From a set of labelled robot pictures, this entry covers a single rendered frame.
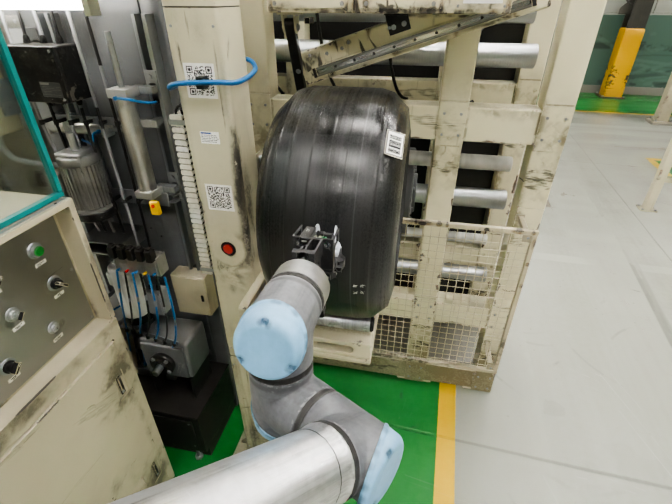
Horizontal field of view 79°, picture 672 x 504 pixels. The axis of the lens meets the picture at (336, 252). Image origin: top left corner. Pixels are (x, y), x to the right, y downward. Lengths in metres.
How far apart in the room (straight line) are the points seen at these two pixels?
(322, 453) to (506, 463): 1.65
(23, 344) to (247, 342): 0.76
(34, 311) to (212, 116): 0.62
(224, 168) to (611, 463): 1.95
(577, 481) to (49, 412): 1.88
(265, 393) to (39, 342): 0.76
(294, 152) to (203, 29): 0.34
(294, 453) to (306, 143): 0.61
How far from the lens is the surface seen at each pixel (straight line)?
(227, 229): 1.17
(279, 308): 0.51
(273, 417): 0.59
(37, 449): 1.26
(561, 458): 2.18
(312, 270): 0.60
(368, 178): 0.82
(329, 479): 0.46
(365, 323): 1.14
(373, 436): 0.52
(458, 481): 1.97
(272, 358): 0.52
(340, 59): 1.34
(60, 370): 1.24
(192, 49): 1.05
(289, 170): 0.86
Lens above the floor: 1.67
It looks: 32 degrees down
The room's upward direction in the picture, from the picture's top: straight up
